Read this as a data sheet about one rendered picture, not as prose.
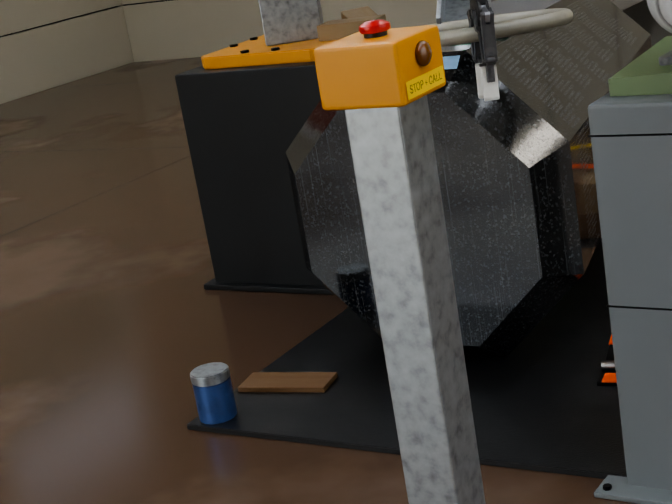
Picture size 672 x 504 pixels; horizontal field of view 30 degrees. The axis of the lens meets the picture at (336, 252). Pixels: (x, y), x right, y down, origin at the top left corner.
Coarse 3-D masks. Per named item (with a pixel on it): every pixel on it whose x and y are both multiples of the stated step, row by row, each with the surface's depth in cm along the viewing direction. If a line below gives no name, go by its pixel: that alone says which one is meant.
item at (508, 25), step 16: (496, 16) 286; (512, 16) 283; (528, 16) 280; (544, 16) 249; (560, 16) 253; (448, 32) 244; (464, 32) 244; (496, 32) 244; (512, 32) 245; (528, 32) 248
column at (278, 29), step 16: (272, 0) 404; (288, 0) 404; (304, 0) 404; (272, 16) 405; (288, 16) 405; (304, 16) 405; (320, 16) 408; (272, 32) 407; (288, 32) 407; (304, 32) 407
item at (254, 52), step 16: (224, 48) 423; (240, 48) 416; (256, 48) 409; (272, 48) 395; (288, 48) 395; (304, 48) 389; (208, 64) 408; (224, 64) 405; (240, 64) 402; (256, 64) 398; (272, 64) 396
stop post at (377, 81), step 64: (320, 64) 155; (384, 64) 151; (384, 128) 156; (384, 192) 159; (384, 256) 162; (448, 256) 166; (384, 320) 166; (448, 320) 166; (448, 384) 166; (448, 448) 167
